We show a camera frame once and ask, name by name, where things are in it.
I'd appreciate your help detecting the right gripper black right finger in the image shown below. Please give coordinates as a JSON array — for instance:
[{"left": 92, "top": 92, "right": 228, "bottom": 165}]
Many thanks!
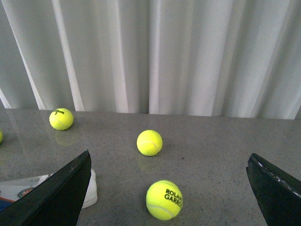
[{"left": 246, "top": 153, "right": 301, "bottom": 226}]

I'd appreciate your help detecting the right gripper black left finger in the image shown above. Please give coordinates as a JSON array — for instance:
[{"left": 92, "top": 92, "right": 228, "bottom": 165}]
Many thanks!
[{"left": 0, "top": 151, "right": 91, "bottom": 226}]

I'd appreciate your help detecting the clear tennis ball can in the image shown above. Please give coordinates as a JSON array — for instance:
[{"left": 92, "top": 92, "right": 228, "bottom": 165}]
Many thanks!
[{"left": 0, "top": 169, "right": 98, "bottom": 211}]

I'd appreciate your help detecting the far Wilson 3 tennis ball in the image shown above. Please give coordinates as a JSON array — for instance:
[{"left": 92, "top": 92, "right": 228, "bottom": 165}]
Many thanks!
[{"left": 49, "top": 108, "right": 74, "bottom": 130}]

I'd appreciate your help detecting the middle yellow tennis ball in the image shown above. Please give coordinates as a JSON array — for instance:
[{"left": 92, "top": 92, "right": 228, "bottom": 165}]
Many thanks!
[{"left": 0, "top": 130, "right": 3, "bottom": 143}]

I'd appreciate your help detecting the Roland Garros tennis ball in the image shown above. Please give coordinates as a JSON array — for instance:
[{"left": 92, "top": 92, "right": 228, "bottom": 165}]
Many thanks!
[{"left": 146, "top": 180, "right": 183, "bottom": 220}]

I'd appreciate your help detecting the plain yellow tennis ball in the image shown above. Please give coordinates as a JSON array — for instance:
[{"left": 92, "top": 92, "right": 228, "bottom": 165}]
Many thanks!
[{"left": 136, "top": 130, "right": 163, "bottom": 156}]

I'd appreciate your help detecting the white pleated curtain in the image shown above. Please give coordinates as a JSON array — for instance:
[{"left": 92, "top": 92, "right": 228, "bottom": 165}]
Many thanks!
[{"left": 0, "top": 0, "right": 301, "bottom": 119}]

